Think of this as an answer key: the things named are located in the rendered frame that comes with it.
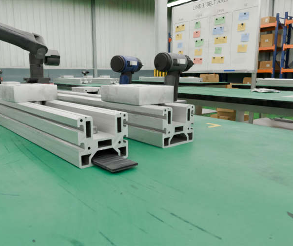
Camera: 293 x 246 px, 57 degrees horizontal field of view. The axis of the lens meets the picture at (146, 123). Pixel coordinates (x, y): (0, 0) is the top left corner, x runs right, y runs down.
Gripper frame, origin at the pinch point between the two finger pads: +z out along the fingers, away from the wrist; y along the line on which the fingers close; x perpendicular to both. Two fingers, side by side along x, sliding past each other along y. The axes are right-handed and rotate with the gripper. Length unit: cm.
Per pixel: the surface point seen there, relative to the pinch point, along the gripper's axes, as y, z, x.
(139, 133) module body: -5, 3, -78
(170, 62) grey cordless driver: 16, -14, -66
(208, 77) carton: 387, -5, 190
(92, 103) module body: -5, -3, -57
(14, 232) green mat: -38, 5, -97
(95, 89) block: 19.4, -4.0, -16.7
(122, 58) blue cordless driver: 13, -16, -47
